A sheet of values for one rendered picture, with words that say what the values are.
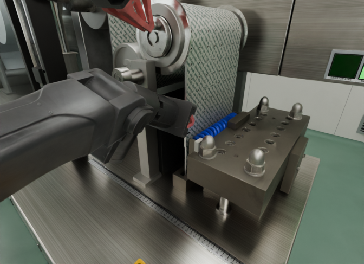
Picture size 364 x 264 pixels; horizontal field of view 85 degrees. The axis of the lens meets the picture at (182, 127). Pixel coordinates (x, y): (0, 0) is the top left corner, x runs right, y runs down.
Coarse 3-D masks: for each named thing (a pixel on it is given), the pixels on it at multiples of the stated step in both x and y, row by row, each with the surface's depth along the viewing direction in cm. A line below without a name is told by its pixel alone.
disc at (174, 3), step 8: (152, 0) 38; (160, 0) 37; (168, 0) 36; (176, 0) 35; (176, 8) 35; (184, 16) 35; (184, 24) 35; (136, 32) 43; (184, 32) 36; (184, 40) 37; (184, 48) 37; (144, 56) 45; (184, 56) 38; (176, 64) 40; (160, 72) 43; (168, 72) 42
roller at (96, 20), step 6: (84, 12) 54; (96, 12) 51; (102, 12) 50; (84, 18) 55; (90, 18) 54; (96, 18) 52; (102, 18) 50; (90, 24) 55; (96, 24) 53; (102, 24) 51; (108, 24) 53
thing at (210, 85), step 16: (208, 64) 44; (224, 64) 50; (192, 80) 42; (208, 80) 46; (224, 80) 53; (192, 96) 43; (208, 96) 48; (224, 96) 55; (208, 112) 51; (224, 112) 58; (192, 128) 47
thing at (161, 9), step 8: (152, 8) 38; (160, 8) 37; (168, 8) 35; (168, 16) 36; (176, 16) 35; (176, 24) 36; (176, 32) 36; (176, 40) 37; (176, 48) 37; (168, 56) 39; (176, 56) 38; (160, 64) 41; (168, 64) 40
